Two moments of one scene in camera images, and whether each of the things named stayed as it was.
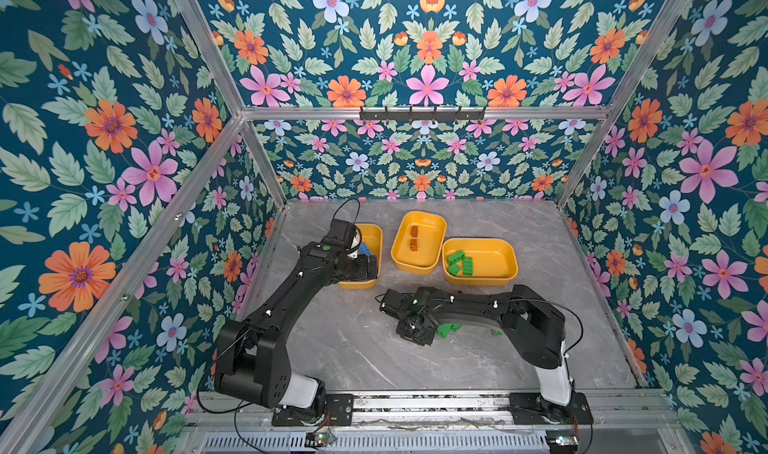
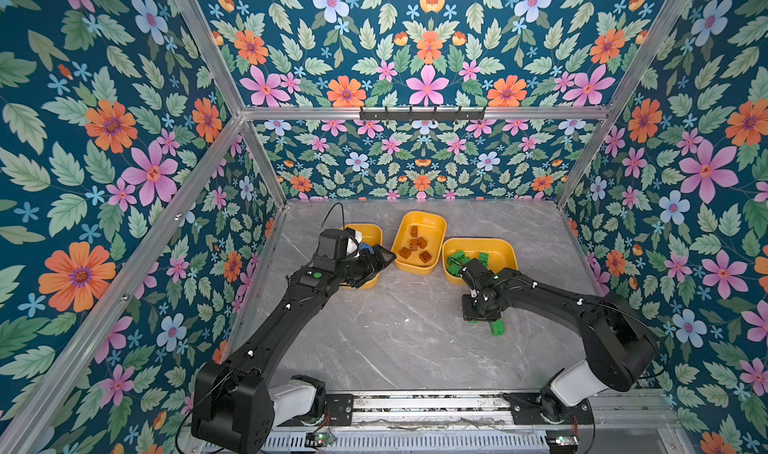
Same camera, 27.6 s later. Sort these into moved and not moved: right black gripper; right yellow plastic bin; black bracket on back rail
Moved: right black gripper
Not moved: right yellow plastic bin; black bracket on back rail
